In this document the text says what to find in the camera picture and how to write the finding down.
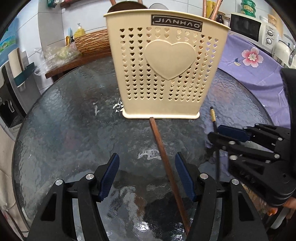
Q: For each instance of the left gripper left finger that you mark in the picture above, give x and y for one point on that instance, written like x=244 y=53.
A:
x=55 y=219

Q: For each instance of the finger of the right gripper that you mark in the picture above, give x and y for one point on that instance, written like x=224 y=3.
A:
x=274 y=138
x=255 y=159

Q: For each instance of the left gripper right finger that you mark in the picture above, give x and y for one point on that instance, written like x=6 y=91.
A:
x=239 y=219

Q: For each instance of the black gold-tipped chopstick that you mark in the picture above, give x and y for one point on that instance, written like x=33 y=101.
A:
x=217 y=150

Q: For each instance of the brown wooden chopstick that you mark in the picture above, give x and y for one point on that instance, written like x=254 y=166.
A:
x=170 y=175
x=113 y=2
x=204 y=8

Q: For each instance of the reddish brown chopstick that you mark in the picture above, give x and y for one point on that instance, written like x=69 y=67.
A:
x=216 y=9

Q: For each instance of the purple floral cloth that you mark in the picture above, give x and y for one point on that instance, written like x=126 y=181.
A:
x=260 y=74

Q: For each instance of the white electric kettle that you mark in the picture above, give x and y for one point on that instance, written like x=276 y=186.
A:
x=283 y=55

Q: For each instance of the beige heart utensil holder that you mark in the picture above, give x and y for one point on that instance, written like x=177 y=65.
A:
x=164 y=61

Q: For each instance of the white microwave oven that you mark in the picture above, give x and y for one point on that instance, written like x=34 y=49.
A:
x=262 y=34

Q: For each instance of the water dispenser machine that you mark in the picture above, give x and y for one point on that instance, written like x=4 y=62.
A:
x=12 y=112

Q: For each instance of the wooden side table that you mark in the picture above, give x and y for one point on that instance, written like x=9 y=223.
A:
x=58 y=72

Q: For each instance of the woven wicker basket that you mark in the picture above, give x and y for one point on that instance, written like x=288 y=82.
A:
x=93 y=43

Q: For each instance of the clear plastic bag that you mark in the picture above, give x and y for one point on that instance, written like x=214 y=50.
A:
x=56 y=57

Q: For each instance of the yellow soap dispenser bottle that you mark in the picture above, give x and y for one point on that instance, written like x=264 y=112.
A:
x=80 y=32

